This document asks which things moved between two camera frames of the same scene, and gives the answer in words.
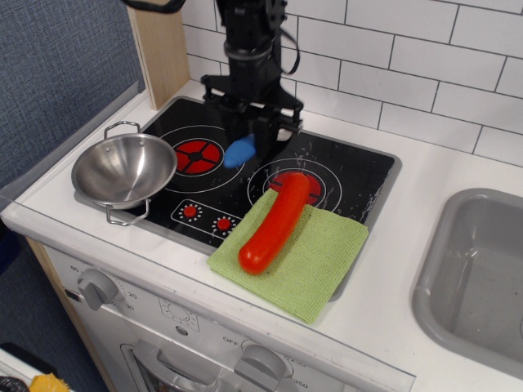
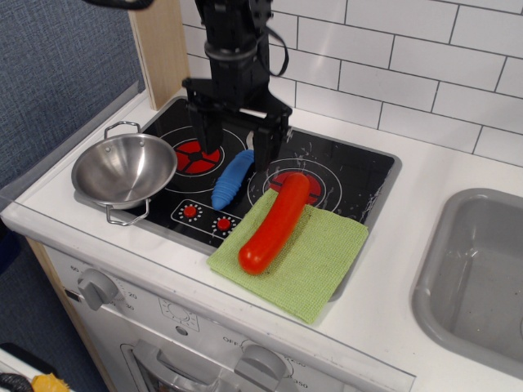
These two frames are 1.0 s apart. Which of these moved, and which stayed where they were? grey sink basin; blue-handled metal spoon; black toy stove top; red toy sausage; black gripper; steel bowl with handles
Moved: blue-handled metal spoon; black gripper
Stayed: red toy sausage; steel bowl with handles; black toy stove top; grey sink basin
